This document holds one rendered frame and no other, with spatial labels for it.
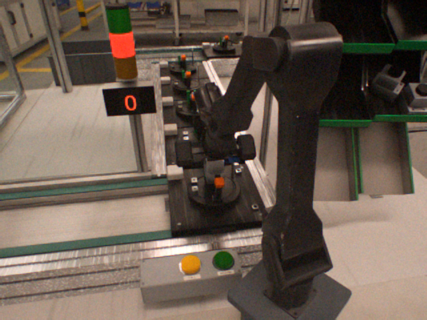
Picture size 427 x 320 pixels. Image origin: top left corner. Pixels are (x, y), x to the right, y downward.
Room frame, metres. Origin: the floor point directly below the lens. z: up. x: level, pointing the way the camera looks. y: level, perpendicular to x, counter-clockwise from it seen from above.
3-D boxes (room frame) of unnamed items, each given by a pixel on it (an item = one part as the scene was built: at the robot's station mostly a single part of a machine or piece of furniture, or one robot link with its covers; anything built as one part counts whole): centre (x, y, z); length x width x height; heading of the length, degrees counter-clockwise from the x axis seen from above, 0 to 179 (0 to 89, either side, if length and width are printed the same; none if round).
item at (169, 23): (6.07, 0.71, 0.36); 0.60 x 0.40 x 0.15; 93
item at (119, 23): (0.74, 0.21, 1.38); 0.05 x 0.05 x 0.05
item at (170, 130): (0.91, 0.04, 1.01); 0.24 x 0.24 x 0.13; 9
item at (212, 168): (0.67, 0.00, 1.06); 0.08 x 0.04 x 0.07; 10
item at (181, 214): (0.66, 0.00, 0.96); 0.24 x 0.24 x 0.02; 9
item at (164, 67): (1.63, 0.16, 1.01); 0.24 x 0.24 x 0.13; 9
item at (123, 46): (0.74, 0.21, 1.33); 0.05 x 0.05 x 0.05
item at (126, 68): (0.74, 0.21, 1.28); 0.05 x 0.05 x 0.05
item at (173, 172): (0.74, 0.11, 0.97); 0.05 x 0.05 x 0.04; 9
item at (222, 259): (0.44, -0.02, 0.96); 0.04 x 0.04 x 0.02
